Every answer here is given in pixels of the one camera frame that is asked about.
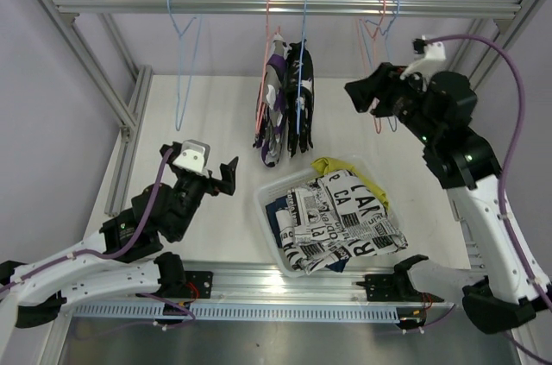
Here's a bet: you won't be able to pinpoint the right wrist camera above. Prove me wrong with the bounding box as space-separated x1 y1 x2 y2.
399 35 446 80

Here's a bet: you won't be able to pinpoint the light blue wire hanger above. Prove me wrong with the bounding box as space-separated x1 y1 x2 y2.
166 0 203 132

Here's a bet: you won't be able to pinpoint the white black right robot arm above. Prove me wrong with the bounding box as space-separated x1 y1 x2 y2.
344 63 551 335

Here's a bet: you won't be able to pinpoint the newsprint patterned trousers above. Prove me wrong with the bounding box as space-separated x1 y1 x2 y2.
281 169 408 274

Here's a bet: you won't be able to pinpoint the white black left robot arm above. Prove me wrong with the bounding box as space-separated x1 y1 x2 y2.
1 147 239 330

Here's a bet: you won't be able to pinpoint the pink hanger with newsprint trousers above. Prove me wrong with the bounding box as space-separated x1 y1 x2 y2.
355 0 389 135

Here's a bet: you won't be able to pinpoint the pink hanger with camouflage trousers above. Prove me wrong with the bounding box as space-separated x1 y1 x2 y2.
255 0 279 135

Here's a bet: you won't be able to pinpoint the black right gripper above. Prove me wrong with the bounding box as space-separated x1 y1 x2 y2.
343 62 437 145

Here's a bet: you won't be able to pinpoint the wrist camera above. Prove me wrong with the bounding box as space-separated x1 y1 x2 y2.
160 139 210 177
399 35 446 80

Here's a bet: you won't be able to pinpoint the blue hanger with navy trousers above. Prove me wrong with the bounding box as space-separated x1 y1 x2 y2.
360 0 402 132

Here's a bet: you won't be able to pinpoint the slotted cable duct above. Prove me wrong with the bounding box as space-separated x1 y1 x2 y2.
73 301 399 324

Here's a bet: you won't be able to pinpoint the purple camouflage trousers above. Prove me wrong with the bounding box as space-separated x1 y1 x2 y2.
253 33 289 168

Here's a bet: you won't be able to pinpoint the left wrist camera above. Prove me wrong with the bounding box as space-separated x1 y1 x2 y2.
160 139 210 177

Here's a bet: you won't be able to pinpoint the yellow trousers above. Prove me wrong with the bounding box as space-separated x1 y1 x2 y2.
309 156 390 213

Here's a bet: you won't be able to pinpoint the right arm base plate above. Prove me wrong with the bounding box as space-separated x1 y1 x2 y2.
355 273 443 303

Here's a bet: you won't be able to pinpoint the black white patterned trousers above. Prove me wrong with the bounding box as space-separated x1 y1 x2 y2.
284 42 315 157

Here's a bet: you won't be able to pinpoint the aluminium frame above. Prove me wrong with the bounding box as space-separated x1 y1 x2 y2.
0 0 552 365

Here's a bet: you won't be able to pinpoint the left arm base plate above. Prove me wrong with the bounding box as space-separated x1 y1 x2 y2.
179 270 214 299

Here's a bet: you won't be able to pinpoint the navy blue denim trousers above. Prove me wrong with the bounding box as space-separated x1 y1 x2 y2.
265 197 290 249

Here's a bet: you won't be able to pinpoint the blue hanger with black trousers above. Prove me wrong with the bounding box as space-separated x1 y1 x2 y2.
296 0 308 136

